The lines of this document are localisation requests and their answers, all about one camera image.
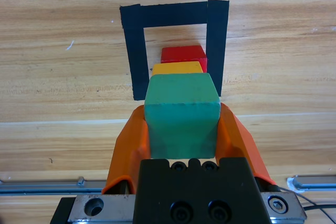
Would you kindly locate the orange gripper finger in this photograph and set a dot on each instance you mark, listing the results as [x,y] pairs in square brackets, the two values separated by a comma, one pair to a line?
[128,150]
[236,140]

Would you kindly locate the black tape square outline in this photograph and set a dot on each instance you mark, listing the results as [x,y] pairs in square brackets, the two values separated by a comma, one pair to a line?
[136,51]

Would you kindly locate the yellow wooden block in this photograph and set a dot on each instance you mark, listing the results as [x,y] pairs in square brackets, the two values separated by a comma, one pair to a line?
[178,68]

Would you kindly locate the red wooden block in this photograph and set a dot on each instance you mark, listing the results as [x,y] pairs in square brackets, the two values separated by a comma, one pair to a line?
[183,54]

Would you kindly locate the green wooden block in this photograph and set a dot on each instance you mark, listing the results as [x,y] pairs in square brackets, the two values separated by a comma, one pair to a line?
[181,119]

